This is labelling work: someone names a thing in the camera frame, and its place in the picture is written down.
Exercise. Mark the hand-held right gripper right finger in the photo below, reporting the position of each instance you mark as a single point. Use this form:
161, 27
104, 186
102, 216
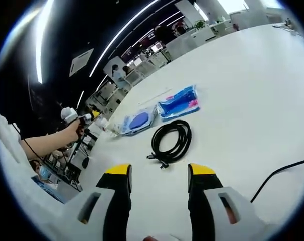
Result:
202, 200

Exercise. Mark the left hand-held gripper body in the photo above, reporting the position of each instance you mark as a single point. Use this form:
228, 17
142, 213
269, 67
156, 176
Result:
70, 115

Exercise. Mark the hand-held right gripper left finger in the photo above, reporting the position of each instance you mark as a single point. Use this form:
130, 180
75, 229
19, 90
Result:
117, 200

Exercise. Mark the white printed paper cup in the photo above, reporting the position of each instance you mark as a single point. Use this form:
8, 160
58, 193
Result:
103, 123

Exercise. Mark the clear plastic water bottle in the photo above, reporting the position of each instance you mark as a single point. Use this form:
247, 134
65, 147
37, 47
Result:
115, 130

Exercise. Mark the white packet with blue disc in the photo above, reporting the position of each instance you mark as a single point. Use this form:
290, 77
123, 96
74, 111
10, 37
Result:
139, 120

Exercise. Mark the blue and pink plastic packet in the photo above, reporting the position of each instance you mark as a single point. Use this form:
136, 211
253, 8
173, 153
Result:
178, 104

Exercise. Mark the white tabletop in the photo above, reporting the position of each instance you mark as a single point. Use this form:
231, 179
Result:
242, 100

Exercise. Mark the person's left hand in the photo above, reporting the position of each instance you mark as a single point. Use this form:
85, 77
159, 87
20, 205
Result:
73, 134

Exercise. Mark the person's right hand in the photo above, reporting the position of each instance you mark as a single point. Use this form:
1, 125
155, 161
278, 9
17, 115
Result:
149, 239

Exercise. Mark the black tripod stand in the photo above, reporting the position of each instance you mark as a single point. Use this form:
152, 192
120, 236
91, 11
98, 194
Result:
76, 153

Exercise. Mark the ceiling air conditioner vent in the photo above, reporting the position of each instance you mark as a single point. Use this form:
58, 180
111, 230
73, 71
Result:
81, 62

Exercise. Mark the person's white shirt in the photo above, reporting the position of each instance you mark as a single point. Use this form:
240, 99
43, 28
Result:
9, 145

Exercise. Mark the green potted plant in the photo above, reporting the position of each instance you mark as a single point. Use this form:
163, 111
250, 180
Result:
199, 24

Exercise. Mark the small grey device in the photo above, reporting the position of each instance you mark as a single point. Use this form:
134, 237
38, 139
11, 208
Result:
288, 23

